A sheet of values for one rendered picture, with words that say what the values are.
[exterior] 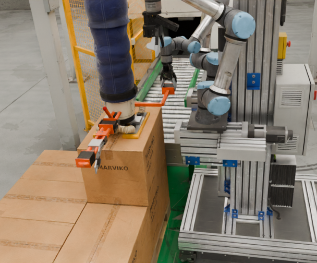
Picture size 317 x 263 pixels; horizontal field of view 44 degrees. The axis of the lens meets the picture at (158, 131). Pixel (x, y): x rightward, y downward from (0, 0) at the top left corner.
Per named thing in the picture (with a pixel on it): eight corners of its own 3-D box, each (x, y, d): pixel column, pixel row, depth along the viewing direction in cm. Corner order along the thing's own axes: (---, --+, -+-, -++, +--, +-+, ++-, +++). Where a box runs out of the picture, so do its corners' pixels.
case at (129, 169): (114, 153, 299) (107, 105, 280) (165, 154, 291) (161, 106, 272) (87, 202, 247) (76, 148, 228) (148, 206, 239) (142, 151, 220)
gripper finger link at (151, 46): (146, 57, 184) (147, 38, 185) (158, 57, 182) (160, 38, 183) (145, 55, 181) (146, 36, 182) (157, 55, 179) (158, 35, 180)
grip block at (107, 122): (103, 126, 229) (101, 117, 226) (119, 127, 227) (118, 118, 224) (98, 133, 222) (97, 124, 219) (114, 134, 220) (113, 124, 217)
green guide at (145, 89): (162, 54, 507) (161, 47, 502) (170, 54, 504) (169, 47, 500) (129, 106, 370) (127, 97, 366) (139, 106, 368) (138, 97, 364)
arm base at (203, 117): (221, 113, 233) (221, 98, 229) (219, 124, 221) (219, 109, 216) (196, 112, 237) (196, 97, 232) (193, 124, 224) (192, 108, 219)
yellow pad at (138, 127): (135, 114, 264) (135, 107, 262) (150, 114, 262) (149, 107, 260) (122, 138, 235) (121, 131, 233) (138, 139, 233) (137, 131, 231)
